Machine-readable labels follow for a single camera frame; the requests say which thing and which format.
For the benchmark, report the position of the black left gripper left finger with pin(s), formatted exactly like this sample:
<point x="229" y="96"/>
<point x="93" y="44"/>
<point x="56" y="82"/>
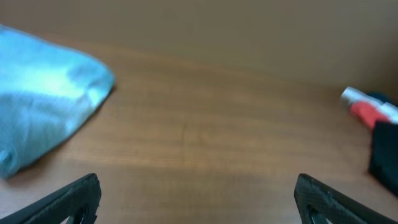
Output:
<point x="76" y="202"/>

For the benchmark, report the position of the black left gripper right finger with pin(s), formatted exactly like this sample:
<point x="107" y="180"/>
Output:
<point x="319" y="203"/>

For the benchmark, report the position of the light blue denim shorts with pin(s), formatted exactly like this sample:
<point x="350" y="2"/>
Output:
<point x="47" y="92"/>

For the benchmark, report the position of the black garment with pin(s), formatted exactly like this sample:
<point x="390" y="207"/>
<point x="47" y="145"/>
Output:
<point x="383" y="161"/>

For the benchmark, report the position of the red garment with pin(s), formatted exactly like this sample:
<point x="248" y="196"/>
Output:
<point x="368" y="114"/>

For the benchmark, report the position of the white garment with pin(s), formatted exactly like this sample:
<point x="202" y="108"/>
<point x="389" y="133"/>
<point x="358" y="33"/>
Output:
<point x="351" y="95"/>

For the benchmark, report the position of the navy blue garment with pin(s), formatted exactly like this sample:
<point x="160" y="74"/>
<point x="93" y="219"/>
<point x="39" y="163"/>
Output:
<point x="382" y="97"/>

